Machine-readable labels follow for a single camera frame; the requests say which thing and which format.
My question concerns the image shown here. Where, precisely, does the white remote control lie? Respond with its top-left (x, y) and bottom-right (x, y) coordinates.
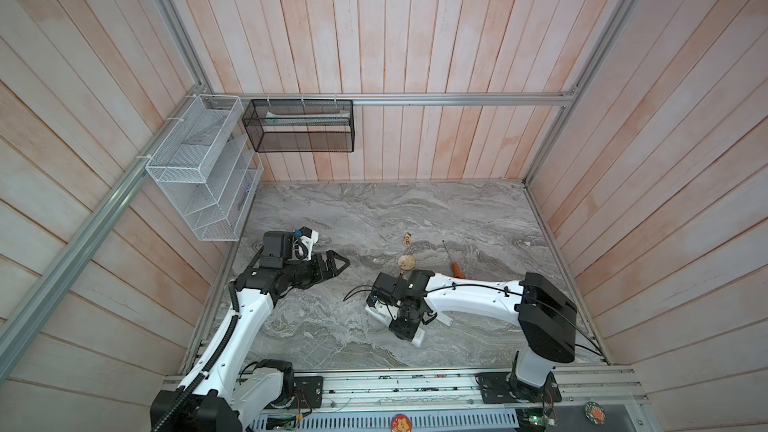
top-left (411, 328), bottom-right (425, 348)

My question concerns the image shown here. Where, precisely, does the red round sticker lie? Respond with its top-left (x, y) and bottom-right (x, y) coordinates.
top-left (390, 414), bottom-right (413, 432)

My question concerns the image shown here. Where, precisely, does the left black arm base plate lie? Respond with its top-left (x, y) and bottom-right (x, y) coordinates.
top-left (266, 376), bottom-right (324, 410)

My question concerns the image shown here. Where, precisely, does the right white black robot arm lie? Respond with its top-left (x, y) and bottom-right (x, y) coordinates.
top-left (366, 270), bottom-right (578, 390)

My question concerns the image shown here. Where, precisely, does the white wire mesh shelf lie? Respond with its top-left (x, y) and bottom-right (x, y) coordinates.
top-left (146, 94), bottom-right (263, 242)

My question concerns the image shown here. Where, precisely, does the white battery cover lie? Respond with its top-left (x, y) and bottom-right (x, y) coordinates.
top-left (435, 312), bottom-right (453, 327)

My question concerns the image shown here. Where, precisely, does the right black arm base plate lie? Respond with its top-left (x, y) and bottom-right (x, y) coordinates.
top-left (475, 372), bottom-right (562, 404)

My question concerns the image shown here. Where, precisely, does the black wire mesh basket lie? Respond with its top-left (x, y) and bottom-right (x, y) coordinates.
top-left (242, 98), bottom-right (356, 153)

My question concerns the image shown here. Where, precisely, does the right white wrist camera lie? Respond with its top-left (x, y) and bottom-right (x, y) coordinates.
top-left (365, 290), bottom-right (398, 327)

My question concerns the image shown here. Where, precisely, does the black corrugated cable conduit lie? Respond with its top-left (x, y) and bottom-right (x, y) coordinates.
top-left (149, 311), bottom-right (241, 432)

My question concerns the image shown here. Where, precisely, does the round wooden coaster sticker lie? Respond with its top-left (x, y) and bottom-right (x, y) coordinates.
top-left (397, 255), bottom-right (416, 271)

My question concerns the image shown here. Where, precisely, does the round badge sticker on right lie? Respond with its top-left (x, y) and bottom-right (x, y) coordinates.
top-left (584, 401), bottom-right (606, 426)

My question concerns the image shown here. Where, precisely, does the orange handled screwdriver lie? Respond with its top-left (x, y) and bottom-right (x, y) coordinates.
top-left (441, 240), bottom-right (466, 279)

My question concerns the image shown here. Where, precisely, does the aluminium front rail frame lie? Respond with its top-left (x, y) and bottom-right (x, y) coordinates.
top-left (246, 365), bottom-right (661, 431)

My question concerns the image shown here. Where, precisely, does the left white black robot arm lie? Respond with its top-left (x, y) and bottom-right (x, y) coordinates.
top-left (150, 227), bottom-right (350, 431)

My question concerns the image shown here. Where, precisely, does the horizontal aluminium wall rail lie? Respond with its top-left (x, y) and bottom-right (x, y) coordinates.
top-left (227, 92), bottom-right (576, 107)

